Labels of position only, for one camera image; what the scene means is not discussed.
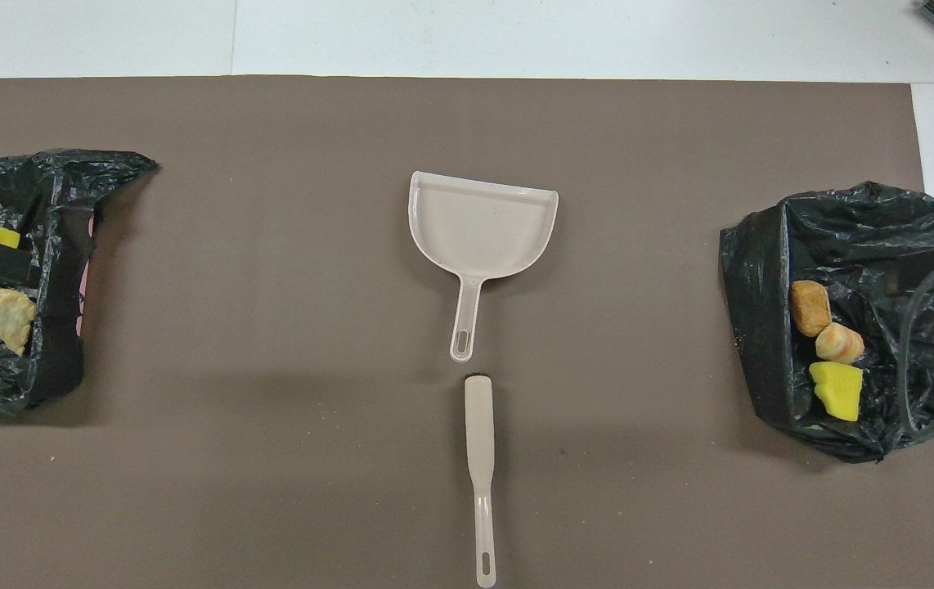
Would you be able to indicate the brown table mat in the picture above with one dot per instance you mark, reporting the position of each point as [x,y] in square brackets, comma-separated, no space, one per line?
[598,131]

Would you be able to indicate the beige plastic dustpan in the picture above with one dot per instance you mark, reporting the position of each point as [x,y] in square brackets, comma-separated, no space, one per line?
[479,221]

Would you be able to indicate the beige brush with black bristles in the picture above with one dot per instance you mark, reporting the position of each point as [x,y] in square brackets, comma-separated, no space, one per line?
[479,425]

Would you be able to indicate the small croissant toy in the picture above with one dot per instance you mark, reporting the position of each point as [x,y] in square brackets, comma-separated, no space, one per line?
[839,343]
[11,319]

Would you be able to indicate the yellow sponge with green side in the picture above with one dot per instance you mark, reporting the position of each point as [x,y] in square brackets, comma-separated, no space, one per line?
[837,391]

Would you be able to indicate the black bag lined pink bin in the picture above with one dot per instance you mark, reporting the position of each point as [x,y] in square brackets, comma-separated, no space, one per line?
[50,327]

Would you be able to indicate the brown oval bread roll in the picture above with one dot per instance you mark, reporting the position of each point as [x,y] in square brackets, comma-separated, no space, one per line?
[810,307]

